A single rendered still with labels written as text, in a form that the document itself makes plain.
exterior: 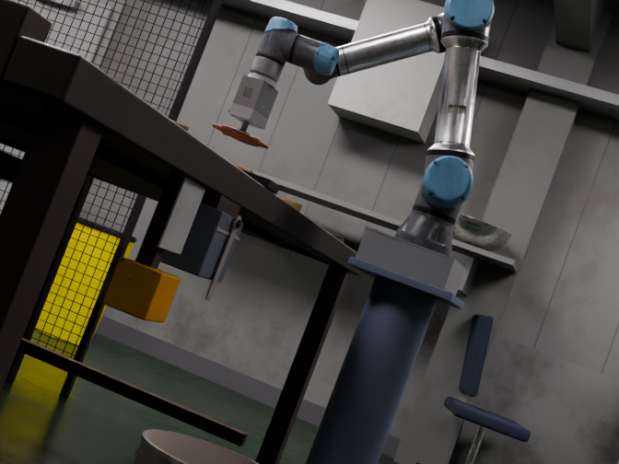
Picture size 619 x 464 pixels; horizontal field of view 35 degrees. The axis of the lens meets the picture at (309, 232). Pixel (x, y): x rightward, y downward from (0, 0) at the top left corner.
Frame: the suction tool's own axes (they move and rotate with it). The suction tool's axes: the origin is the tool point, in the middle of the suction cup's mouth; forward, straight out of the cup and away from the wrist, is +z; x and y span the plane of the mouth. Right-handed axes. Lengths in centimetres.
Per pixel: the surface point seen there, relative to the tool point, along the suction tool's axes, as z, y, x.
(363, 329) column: 33, -24, 39
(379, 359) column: 39, -23, 46
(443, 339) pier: 28, -347, -34
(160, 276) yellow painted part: 35, 76, 42
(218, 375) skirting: 99, -340, -161
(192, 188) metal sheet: 20, 71, 39
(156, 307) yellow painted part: 40, 74, 42
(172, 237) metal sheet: 29, 72, 39
